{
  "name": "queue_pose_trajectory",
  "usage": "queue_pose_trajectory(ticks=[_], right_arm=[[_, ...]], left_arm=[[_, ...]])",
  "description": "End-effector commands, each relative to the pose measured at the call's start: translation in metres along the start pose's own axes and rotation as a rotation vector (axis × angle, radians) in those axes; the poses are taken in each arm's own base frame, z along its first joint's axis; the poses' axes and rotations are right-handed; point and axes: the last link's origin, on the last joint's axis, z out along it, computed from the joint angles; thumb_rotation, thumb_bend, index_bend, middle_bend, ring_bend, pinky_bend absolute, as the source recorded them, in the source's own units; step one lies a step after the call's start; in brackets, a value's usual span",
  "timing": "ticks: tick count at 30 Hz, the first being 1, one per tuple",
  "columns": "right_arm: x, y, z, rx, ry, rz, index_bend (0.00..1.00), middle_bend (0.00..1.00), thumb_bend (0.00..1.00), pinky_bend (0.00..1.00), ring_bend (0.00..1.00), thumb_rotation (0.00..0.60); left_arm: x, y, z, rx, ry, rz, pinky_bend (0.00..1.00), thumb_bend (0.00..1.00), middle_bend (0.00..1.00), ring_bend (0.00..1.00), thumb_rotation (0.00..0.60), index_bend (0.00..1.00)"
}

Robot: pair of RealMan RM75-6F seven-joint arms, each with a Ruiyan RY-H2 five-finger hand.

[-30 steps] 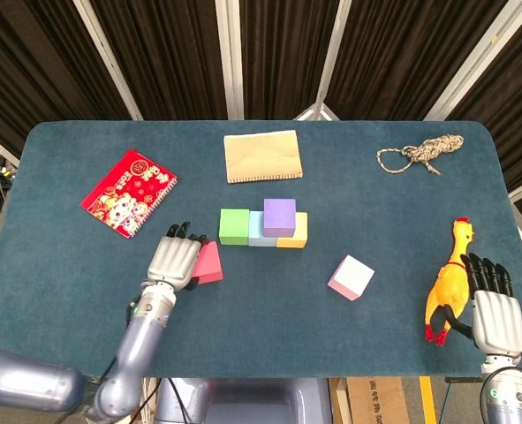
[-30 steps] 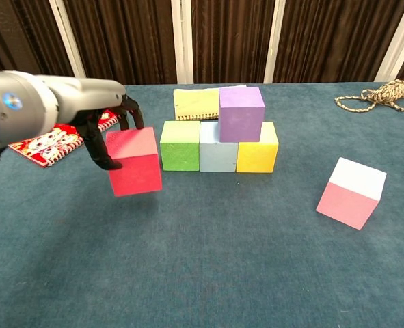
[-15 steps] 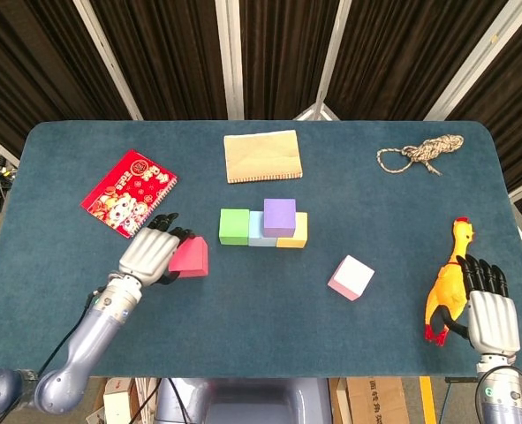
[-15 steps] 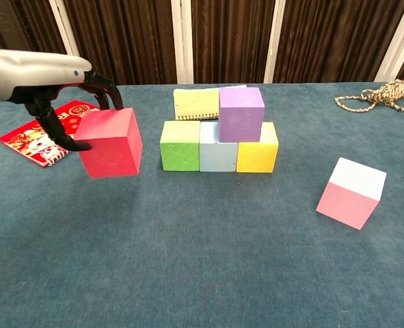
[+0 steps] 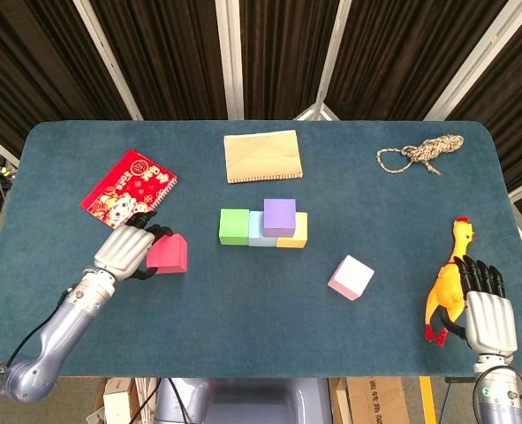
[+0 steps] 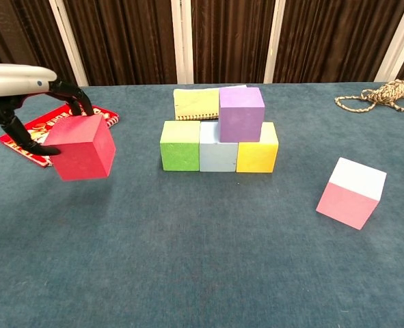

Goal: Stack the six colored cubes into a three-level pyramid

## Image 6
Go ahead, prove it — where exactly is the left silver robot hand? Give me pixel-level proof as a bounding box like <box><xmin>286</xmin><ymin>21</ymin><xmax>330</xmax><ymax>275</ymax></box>
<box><xmin>0</xmin><ymin>63</ymin><xmax>95</xmax><ymax>156</ymax></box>

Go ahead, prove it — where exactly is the red foam cube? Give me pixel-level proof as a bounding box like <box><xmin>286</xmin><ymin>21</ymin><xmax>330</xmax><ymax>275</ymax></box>
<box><xmin>43</xmin><ymin>114</ymin><xmax>116</xmax><ymax>182</ymax></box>

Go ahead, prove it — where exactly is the green foam cube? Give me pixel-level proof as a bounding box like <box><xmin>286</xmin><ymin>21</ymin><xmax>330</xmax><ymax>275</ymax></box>
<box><xmin>159</xmin><ymin>120</ymin><xmax>202</xmax><ymax>172</ymax></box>

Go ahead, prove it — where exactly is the purple foam cube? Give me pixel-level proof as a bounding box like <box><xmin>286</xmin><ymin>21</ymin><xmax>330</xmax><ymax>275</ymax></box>
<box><xmin>218</xmin><ymin>87</ymin><xmax>266</xmax><ymax>144</ymax></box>

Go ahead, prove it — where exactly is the yellow foam cube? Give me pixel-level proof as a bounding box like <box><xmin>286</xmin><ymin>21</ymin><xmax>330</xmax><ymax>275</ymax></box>
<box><xmin>235</xmin><ymin>121</ymin><xmax>280</xmax><ymax>174</ymax></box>

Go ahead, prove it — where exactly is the red spiral notebook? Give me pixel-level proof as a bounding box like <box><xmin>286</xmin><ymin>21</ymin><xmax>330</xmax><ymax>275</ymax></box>
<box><xmin>0</xmin><ymin>104</ymin><xmax>121</xmax><ymax>169</ymax></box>

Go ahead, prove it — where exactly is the dark brown pleated curtain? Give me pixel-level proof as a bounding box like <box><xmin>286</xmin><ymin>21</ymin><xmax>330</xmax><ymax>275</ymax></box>
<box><xmin>0</xmin><ymin>0</ymin><xmax>404</xmax><ymax>92</ymax></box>

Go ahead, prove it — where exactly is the pale yellow spiral notebook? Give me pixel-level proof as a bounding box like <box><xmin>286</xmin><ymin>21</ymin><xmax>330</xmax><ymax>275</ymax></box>
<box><xmin>172</xmin><ymin>84</ymin><xmax>249</xmax><ymax>122</ymax></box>

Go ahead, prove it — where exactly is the light blue foam cube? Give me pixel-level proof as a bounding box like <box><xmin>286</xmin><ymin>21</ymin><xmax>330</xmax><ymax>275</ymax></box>
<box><xmin>198</xmin><ymin>121</ymin><xmax>239</xmax><ymax>173</ymax></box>

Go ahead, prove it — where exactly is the teal felt table cover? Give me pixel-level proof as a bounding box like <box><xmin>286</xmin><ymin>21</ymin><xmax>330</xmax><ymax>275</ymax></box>
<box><xmin>0</xmin><ymin>81</ymin><xmax>404</xmax><ymax>328</ymax></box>

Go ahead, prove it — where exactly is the pink foam cube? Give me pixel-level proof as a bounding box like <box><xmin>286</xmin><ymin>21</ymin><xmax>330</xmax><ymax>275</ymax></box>
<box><xmin>315</xmin><ymin>156</ymin><xmax>388</xmax><ymax>231</ymax></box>

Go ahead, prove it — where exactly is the white metal frame post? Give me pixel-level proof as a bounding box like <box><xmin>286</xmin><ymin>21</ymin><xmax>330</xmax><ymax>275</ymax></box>
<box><xmin>170</xmin><ymin>0</ymin><xmax>195</xmax><ymax>85</ymax></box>
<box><xmin>263</xmin><ymin>0</ymin><xmax>286</xmax><ymax>84</ymax></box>
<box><xmin>48</xmin><ymin>0</ymin><xmax>89</xmax><ymax>87</ymax></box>
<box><xmin>374</xmin><ymin>0</ymin><xmax>404</xmax><ymax>82</ymax></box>

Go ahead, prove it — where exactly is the braided beige rope bundle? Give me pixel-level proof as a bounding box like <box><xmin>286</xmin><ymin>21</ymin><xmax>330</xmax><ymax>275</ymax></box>
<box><xmin>334</xmin><ymin>79</ymin><xmax>404</xmax><ymax>114</ymax></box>

